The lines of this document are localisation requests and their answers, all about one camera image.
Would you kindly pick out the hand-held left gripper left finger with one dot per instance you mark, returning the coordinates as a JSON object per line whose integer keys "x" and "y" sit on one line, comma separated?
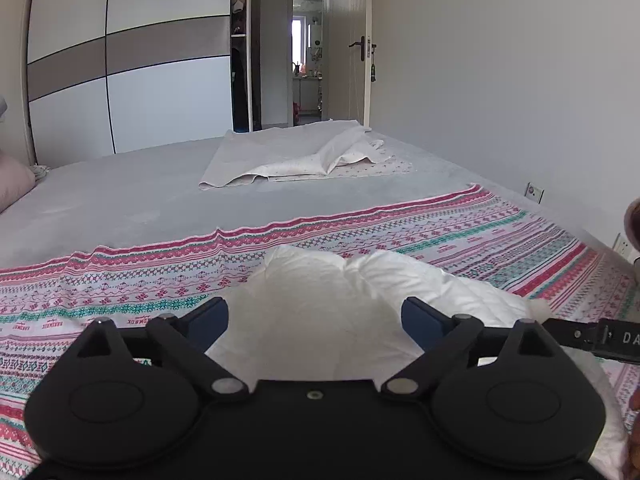
{"x": 210, "y": 321}

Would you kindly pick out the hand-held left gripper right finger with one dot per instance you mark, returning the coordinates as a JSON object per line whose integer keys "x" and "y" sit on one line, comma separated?
{"x": 419, "y": 321}

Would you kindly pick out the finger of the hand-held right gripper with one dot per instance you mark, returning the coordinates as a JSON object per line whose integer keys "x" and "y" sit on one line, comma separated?
{"x": 572, "y": 332}

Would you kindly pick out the white padded jacket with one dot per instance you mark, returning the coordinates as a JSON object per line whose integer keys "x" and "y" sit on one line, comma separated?
{"x": 310, "y": 300}

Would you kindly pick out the person's right hand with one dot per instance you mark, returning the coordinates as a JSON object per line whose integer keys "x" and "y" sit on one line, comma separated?
{"x": 634, "y": 227}

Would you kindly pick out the patterned pink knit blanket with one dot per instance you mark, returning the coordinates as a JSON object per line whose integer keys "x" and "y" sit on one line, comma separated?
{"x": 450, "y": 230}

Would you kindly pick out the grey bed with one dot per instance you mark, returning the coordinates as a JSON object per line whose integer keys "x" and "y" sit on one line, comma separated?
{"x": 125, "y": 200}

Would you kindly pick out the beige folded cloth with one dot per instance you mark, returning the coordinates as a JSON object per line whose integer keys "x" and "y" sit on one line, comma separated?
{"x": 280, "y": 152}

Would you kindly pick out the white and grey wardrobe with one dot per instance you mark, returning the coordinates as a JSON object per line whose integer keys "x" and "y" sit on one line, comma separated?
{"x": 150, "y": 100}

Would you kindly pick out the pink pillow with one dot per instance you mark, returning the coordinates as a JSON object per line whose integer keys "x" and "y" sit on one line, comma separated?
{"x": 12, "y": 182}

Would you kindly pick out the beige room door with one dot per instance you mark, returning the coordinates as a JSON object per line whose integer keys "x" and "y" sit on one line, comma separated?
{"x": 345, "y": 85}

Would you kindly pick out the white wall socket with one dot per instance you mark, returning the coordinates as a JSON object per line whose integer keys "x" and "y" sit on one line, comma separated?
{"x": 533, "y": 192}
{"x": 622, "y": 245}

